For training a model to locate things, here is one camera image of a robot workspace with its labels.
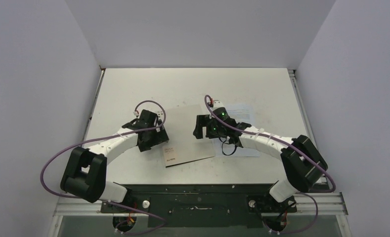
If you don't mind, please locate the white folder with black inside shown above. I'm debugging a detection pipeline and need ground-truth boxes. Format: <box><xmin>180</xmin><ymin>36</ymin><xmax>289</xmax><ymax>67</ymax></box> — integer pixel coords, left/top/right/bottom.
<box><xmin>162</xmin><ymin>105</ymin><xmax>216</xmax><ymax>167</ymax></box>

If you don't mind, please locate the printed paper sheet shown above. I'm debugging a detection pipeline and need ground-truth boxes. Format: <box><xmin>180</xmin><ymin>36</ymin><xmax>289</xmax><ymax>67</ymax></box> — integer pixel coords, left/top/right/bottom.
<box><xmin>225</xmin><ymin>104</ymin><xmax>256</xmax><ymax>124</ymax></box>

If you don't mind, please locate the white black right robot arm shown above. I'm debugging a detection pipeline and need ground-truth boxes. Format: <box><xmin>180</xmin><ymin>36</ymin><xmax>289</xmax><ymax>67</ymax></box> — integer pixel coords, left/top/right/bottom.
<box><xmin>193</xmin><ymin>107</ymin><xmax>328</xmax><ymax>212</ymax></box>

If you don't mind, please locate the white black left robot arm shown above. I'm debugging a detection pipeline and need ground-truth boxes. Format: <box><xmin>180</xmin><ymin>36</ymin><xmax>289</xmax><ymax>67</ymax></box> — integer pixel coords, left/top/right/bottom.
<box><xmin>60</xmin><ymin>110</ymin><xmax>169</xmax><ymax>213</ymax></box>

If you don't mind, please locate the lower white paper sheet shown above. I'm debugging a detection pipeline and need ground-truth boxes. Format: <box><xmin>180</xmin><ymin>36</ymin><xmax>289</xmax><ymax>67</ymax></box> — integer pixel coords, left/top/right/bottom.
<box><xmin>213</xmin><ymin>104</ymin><xmax>261</xmax><ymax>158</ymax></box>

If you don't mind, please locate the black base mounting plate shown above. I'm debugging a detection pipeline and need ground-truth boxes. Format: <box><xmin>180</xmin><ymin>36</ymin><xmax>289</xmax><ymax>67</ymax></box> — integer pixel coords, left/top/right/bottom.
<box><xmin>100</xmin><ymin>184</ymin><xmax>330</xmax><ymax>229</ymax></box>

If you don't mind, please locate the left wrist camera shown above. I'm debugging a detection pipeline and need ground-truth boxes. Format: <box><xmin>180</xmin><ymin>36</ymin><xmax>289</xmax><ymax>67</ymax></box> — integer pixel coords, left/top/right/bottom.
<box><xmin>155</xmin><ymin>111</ymin><xmax>165</xmax><ymax>120</ymax></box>

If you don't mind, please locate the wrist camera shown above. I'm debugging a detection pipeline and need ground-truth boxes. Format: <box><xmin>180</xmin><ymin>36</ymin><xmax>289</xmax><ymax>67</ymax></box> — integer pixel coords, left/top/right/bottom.
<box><xmin>155</xmin><ymin>111</ymin><xmax>165</xmax><ymax>120</ymax></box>
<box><xmin>208</xmin><ymin>100</ymin><xmax>224</xmax><ymax>111</ymax></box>

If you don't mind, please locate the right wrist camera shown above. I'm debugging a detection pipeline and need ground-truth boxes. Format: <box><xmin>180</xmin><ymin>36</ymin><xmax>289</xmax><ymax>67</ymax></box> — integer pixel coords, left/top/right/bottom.
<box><xmin>208</xmin><ymin>100</ymin><xmax>224</xmax><ymax>111</ymax></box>

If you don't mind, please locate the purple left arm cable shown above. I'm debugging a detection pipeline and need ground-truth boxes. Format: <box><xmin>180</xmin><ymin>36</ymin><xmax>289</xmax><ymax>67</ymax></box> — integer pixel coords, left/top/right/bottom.
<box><xmin>39</xmin><ymin>100</ymin><xmax>168</xmax><ymax>236</ymax></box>

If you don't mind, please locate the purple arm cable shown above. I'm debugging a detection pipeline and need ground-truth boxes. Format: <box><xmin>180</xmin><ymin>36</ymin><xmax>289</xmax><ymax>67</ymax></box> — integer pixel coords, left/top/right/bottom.
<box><xmin>39</xmin><ymin>100</ymin><xmax>168</xmax><ymax>236</ymax></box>
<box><xmin>204</xmin><ymin>95</ymin><xmax>337</xmax><ymax>236</ymax></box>

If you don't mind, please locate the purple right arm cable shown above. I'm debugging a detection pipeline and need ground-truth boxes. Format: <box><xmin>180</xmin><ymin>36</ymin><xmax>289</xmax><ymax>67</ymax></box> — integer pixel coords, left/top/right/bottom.
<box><xmin>204</xmin><ymin>95</ymin><xmax>337</xmax><ymax>236</ymax></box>

